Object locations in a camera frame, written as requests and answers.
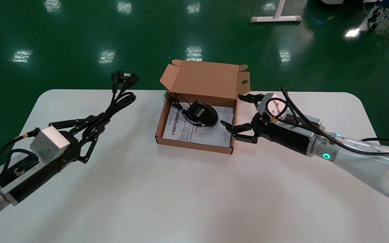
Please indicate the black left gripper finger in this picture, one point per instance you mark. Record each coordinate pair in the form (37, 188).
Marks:
(89, 141)
(79, 122)

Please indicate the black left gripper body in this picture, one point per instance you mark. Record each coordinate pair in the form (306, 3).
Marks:
(46, 175)

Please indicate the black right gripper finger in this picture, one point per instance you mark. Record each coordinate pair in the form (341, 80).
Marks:
(243, 129)
(253, 98)

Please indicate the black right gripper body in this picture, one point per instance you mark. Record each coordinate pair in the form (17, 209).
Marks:
(282, 135)

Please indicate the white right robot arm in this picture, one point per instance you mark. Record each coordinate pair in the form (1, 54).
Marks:
(366, 162)

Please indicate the brown cardboard storage box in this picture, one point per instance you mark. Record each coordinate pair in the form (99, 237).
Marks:
(208, 81)

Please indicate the white printed paper manual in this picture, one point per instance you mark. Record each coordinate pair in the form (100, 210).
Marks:
(211, 136)

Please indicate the white table leg base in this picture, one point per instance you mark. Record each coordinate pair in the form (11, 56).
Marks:
(275, 18)

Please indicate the dark grey background object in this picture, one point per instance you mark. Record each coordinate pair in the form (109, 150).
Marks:
(336, 1)

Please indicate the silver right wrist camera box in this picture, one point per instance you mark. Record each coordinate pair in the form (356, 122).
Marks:
(275, 106)

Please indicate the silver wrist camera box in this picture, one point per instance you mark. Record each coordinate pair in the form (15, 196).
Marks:
(275, 106)
(49, 143)

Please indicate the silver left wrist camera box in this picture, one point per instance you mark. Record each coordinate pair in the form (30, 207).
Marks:
(49, 143)

